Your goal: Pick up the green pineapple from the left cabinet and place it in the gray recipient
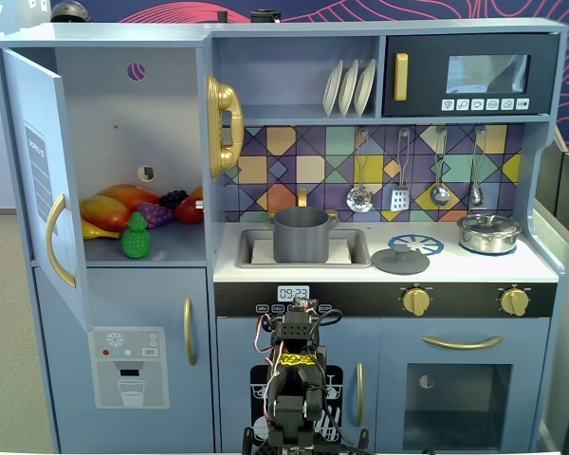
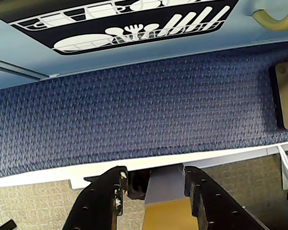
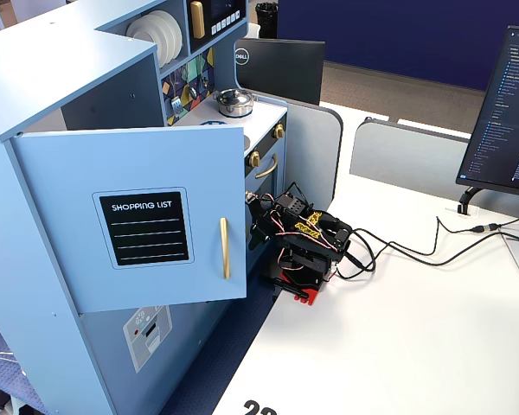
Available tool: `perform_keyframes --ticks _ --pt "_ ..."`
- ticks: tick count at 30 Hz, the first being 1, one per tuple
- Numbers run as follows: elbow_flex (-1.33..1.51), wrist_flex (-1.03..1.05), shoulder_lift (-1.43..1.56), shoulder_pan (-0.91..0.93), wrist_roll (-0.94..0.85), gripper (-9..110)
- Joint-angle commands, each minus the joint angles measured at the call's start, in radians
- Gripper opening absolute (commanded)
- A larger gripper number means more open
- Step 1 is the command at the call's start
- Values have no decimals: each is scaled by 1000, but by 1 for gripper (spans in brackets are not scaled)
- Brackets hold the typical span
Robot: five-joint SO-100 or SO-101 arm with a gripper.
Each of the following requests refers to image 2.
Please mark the light blue toy kitchen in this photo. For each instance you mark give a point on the light blue toy kitchen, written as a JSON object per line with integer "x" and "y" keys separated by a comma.
{"x": 4, "y": 82}

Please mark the yellow box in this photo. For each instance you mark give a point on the yellow box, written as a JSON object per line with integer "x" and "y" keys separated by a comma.
{"x": 164, "y": 187}

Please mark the dark blue textured mat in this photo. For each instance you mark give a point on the dark blue textured mat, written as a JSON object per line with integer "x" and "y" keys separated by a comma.
{"x": 134, "y": 107}

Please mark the black flat bar piece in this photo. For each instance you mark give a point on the black flat bar piece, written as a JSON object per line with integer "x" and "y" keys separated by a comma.
{"x": 2, "y": 225}

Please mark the blue door with dish print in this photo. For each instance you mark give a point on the blue door with dish print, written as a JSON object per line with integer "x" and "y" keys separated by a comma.
{"x": 26, "y": 45}

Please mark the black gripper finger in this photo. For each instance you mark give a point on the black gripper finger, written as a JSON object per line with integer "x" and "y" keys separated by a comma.
{"x": 213, "y": 206}
{"x": 98, "y": 201}

